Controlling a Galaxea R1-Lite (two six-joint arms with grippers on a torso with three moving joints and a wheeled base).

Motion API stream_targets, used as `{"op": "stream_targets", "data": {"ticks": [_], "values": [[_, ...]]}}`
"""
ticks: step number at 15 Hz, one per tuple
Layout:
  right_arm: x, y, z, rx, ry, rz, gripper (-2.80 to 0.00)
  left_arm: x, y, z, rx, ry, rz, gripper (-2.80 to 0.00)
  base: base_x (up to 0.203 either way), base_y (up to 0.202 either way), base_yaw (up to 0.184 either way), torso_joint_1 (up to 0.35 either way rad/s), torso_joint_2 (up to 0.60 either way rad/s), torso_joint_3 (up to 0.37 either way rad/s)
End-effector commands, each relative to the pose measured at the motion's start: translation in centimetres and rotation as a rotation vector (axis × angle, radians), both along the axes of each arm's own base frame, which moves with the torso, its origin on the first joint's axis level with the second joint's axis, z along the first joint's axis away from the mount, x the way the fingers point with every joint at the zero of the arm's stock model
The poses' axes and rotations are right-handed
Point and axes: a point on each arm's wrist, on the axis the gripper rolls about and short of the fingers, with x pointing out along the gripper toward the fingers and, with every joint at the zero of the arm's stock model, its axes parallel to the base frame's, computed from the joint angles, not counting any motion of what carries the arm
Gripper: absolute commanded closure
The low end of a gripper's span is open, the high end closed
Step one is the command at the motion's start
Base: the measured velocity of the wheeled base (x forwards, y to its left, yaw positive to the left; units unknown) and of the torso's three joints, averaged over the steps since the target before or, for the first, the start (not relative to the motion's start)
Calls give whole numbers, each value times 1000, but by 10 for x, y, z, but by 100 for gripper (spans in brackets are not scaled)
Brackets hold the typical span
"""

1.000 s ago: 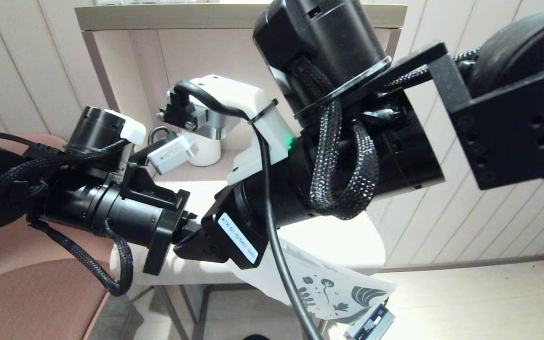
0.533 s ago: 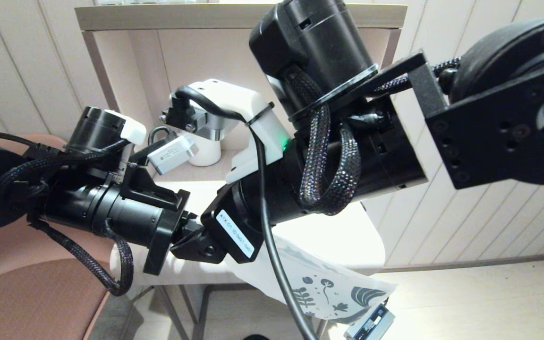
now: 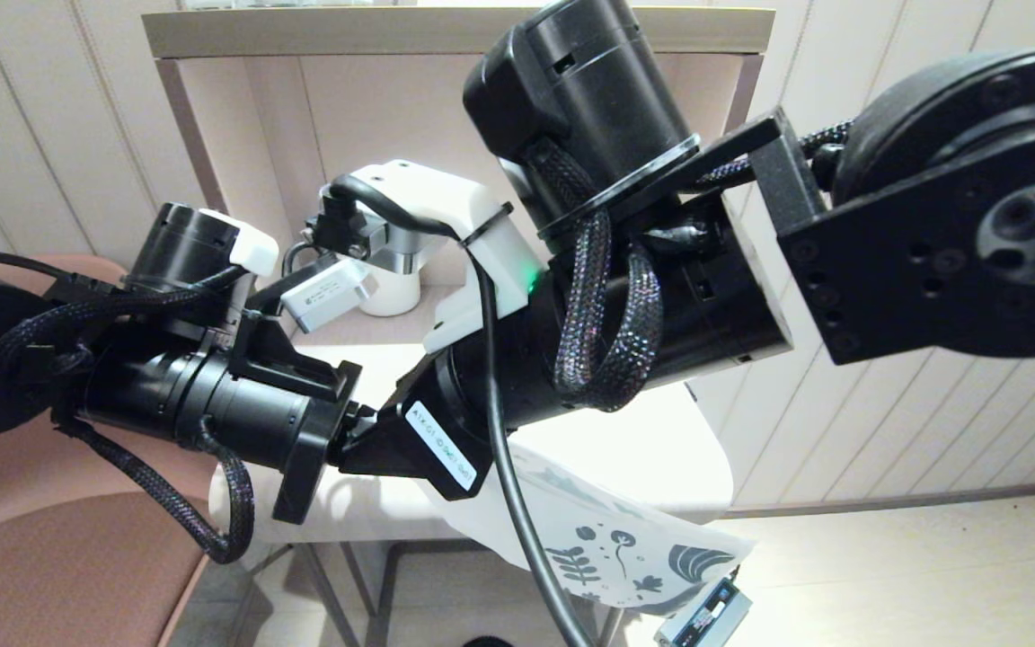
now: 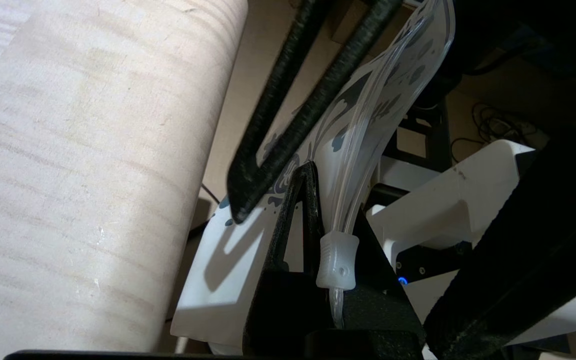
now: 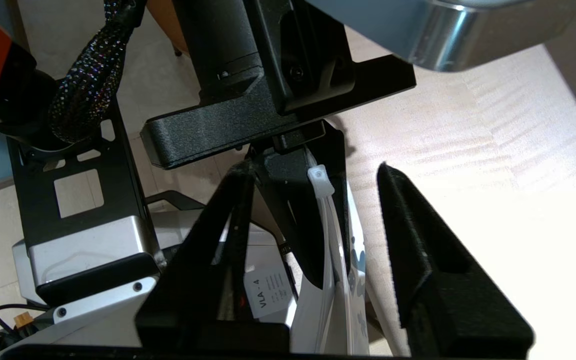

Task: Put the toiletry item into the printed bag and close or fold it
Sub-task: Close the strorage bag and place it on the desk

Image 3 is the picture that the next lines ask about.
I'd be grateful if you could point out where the white pouch with blue plants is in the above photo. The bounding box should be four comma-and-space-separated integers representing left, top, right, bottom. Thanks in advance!
428, 440, 757, 617

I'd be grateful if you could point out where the white ribbed mug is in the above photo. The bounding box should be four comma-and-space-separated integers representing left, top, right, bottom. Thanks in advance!
358, 261, 422, 317

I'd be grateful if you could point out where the grey power adapter brick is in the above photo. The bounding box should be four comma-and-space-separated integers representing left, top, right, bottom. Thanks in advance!
654, 578, 752, 647

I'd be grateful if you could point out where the brown upholstered chair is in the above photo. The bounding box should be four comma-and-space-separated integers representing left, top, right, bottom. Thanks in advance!
0, 256, 240, 647

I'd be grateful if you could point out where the light wooden shelf desk unit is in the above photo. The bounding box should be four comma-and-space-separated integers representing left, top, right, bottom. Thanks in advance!
140, 7, 777, 362

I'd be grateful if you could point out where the speckled braided right arm cable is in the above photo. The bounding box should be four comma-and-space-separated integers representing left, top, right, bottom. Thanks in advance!
526, 121, 851, 413

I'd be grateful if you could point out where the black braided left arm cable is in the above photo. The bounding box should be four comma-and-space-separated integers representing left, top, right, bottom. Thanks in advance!
0, 265, 256, 566

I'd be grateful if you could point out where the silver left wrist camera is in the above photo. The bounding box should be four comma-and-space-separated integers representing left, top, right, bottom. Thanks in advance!
282, 259, 380, 334

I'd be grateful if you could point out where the black left camera cable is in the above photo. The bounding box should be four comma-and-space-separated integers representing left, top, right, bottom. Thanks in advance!
282, 238, 323, 281

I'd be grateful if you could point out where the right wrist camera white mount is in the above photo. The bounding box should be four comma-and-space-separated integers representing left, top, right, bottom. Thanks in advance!
306, 160, 546, 354

